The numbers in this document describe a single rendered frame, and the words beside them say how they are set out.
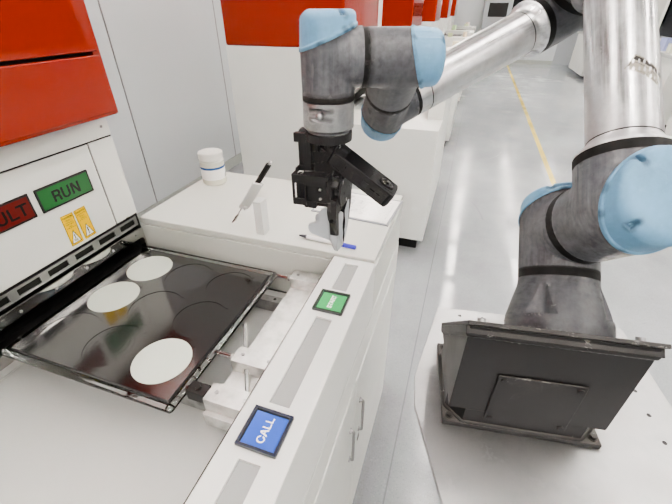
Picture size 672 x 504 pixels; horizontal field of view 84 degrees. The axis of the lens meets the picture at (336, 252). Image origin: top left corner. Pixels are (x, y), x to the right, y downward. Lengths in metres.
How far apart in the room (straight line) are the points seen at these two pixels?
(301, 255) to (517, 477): 0.56
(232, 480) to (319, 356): 0.20
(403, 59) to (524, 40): 0.31
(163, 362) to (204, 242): 0.35
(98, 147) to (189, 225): 0.25
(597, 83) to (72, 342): 0.94
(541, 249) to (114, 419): 0.76
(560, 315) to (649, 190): 0.20
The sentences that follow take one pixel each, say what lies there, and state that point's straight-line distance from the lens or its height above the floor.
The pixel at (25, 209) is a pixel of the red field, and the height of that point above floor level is 1.10.
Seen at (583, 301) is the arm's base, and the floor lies 1.06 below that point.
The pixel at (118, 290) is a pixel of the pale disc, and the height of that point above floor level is 0.90.
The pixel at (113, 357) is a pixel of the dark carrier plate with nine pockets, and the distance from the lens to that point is 0.78.
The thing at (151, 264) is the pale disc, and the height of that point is 0.90.
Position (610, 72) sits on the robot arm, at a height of 1.34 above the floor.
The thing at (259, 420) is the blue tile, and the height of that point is 0.96.
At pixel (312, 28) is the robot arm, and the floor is 1.39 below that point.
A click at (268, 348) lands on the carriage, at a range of 0.73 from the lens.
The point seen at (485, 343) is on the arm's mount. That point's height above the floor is 1.02.
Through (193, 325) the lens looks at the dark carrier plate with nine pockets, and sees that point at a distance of 0.78.
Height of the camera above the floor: 1.41
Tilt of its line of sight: 33 degrees down
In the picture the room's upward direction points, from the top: straight up
